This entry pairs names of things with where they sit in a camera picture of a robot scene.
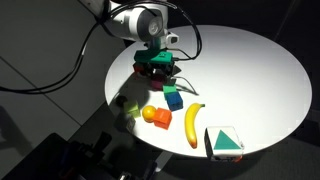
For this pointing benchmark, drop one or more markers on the lime green block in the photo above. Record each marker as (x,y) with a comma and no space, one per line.
(132,108)

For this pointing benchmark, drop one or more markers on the white table base legs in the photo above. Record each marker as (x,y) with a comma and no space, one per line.
(163,161)

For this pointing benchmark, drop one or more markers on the orange block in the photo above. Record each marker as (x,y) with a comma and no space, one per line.
(162,118)

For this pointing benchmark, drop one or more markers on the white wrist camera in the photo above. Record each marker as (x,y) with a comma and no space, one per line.
(172,38)

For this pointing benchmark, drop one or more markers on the maroon block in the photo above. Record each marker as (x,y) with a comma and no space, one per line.
(157,83)

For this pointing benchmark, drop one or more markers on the black platform base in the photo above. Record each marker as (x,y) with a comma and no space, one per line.
(50,160)

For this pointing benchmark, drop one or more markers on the yellow ball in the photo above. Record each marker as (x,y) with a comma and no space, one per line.
(148,113)

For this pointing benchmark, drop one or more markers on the green gripper mount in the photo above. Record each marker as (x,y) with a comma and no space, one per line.
(153,56)

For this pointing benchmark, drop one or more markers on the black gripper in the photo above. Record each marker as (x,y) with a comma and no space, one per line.
(159,68)

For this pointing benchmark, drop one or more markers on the blue block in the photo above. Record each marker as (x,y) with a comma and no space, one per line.
(174,101)

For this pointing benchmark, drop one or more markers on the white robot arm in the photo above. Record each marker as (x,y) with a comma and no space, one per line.
(135,21)

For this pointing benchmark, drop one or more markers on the white box with teal triangle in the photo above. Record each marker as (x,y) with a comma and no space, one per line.
(224,142)

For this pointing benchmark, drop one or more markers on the yellow banana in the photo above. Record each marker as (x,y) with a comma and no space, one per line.
(191,125)

